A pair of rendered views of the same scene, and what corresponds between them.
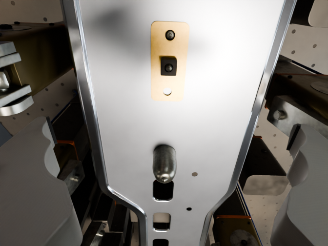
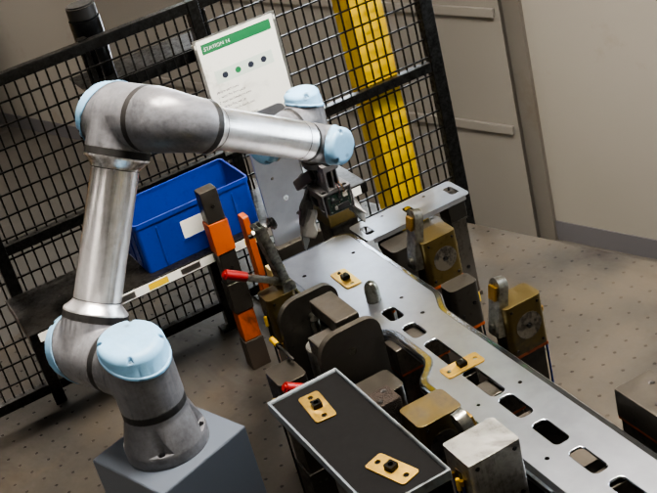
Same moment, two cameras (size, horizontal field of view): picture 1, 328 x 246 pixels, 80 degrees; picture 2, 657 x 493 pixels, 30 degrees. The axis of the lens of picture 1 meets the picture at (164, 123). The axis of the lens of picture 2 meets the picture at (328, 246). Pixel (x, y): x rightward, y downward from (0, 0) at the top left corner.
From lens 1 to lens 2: 267 cm
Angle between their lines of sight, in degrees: 91
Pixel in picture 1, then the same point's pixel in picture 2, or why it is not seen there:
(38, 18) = (258, 441)
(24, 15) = not seen: hidden behind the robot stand
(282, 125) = (414, 258)
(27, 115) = not seen: outside the picture
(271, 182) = (459, 280)
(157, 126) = (359, 293)
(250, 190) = (452, 289)
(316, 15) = (393, 250)
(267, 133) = (561, 376)
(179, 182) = (397, 304)
